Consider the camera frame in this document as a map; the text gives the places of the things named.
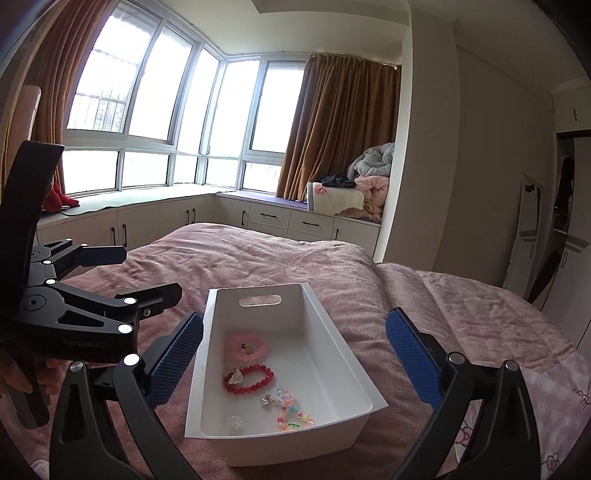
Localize white window seat cabinets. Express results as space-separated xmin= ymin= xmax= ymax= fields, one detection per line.
xmin=37 ymin=191 xmax=382 ymax=259

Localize leaning mirror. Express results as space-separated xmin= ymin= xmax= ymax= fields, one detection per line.
xmin=503 ymin=173 xmax=546 ymax=289

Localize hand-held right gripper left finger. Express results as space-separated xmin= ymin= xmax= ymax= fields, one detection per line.
xmin=48 ymin=311 xmax=205 ymax=480

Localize red bead bracelet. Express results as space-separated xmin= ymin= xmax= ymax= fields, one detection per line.
xmin=223 ymin=364 xmax=276 ymax=394

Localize dark hanging clothes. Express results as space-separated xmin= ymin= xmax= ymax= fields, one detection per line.
xmin=553 ymin=156 xmax=575 ymax=232

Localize white wardrobe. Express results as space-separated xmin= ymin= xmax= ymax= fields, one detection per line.
xmin=526 ymin=83 xmax=591 ymax=347

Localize white plastic storage bin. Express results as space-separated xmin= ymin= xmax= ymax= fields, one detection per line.
xmin=185 ymin=283 xmax=389 ymax=467

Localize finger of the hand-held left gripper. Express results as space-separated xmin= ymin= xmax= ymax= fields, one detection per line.
xmin=31 ymin=237 xmax=129 ymax=281
xmin=15 ymin=281 xmax=184 ymax=336

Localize red cloth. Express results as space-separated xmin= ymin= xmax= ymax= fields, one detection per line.
xmin=41 ymin=182 xmax=80 ymax=213

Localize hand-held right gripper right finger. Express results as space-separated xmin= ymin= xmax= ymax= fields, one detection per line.
xmin=385 ymin=307 xmax=541 ymax=480

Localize pink bead bracelet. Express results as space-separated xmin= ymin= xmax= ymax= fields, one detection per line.
xmin=225 ymin=333 xmax=270 ymax=362

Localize multicolour bead bracelet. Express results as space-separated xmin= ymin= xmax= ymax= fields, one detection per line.
xmin=261 ymin=387 xmax=315 ymax=432

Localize folded pink blanket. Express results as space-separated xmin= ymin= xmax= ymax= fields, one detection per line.
xmin=355 ymin=175 xmax=391 ymax=223

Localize brown curtain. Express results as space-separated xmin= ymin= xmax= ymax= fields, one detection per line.
xmin=0 ymin=0 xmax=117 ymax=185
xmin=277 ymin=54 xmax=402 ymax=204

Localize bay window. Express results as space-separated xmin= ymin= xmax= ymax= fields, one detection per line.
xmin=60 ymin=0 xmax=308 ymax=195

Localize person's left hand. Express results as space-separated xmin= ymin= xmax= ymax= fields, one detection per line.
xmin=0 ymin=353 xmax=65 ymax=408

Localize pale pink blanket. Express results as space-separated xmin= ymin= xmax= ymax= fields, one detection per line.
xmin=452 ymin=355 xmax=591 ymax=480

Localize grey comforter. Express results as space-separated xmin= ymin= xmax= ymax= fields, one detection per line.
xmin=347 ymin=142 xmax=396 ymax=179

